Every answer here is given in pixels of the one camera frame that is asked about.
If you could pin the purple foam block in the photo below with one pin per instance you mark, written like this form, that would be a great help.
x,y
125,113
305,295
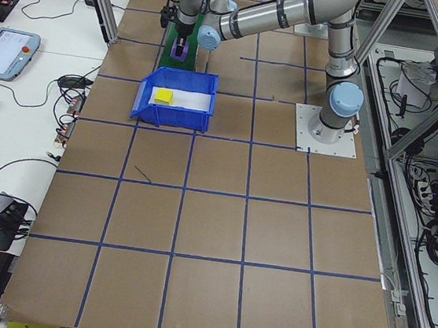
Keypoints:
x,y
173,55

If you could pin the yellow foam block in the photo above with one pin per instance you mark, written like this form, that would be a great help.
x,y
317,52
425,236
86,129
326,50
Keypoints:
x,y
163,96

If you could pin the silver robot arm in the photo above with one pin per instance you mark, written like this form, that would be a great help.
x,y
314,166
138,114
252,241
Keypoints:
x,y
259,18

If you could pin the green conveyor belt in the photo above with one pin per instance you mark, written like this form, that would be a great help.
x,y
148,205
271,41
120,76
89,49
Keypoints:
x,y
167,59

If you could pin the blue plastic storage bin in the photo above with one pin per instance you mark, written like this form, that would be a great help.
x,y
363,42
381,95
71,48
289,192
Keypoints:
x,y
168,118

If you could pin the black power adapter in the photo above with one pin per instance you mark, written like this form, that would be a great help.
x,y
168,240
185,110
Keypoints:
x,y
90,1
72,82

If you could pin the circuit board connector strip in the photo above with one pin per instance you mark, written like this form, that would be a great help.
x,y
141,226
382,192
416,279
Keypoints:
x,y
65,130

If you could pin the light blue teach pendant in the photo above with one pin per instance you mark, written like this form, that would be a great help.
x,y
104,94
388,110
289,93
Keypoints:
x,y
2,52

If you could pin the white paper bag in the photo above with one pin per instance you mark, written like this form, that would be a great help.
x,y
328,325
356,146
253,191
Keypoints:
x,y
413,87

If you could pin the white power strip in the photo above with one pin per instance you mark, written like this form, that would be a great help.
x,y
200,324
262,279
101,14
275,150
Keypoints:
x,y
422,189

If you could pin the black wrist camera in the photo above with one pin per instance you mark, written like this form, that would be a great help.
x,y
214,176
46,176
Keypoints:
x,y
166,15

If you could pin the aluminium profile post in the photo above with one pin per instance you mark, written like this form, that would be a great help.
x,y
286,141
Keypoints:
x,y
101,8

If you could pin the white square base plate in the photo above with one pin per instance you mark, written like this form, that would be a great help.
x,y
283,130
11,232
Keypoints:
x,y
339,146
303,29

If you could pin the V-shaped metal bar frame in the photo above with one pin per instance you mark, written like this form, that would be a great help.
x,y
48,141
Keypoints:
x,y
425,126

